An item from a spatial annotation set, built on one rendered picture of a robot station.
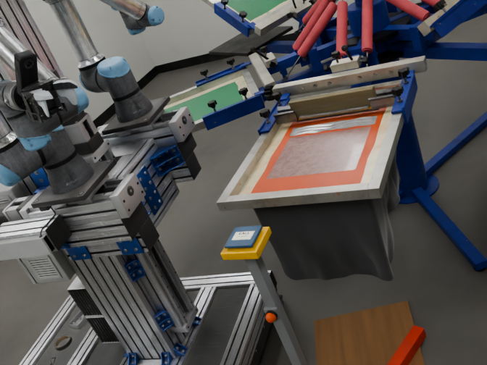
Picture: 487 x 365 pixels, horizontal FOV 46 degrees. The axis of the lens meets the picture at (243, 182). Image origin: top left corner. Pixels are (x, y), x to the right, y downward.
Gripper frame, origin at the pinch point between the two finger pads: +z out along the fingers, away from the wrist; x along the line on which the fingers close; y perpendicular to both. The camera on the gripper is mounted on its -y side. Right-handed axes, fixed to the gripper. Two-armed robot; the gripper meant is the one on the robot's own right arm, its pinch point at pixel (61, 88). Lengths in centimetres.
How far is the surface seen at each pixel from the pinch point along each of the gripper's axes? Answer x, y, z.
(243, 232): -43, 65, -7
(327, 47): -176, 45, -64
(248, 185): -69, 64, -27
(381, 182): -76, 59, 26
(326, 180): -77, 62, 3
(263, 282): -43, 84, -4
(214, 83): -148, 55, -125
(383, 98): -123, 51, 0
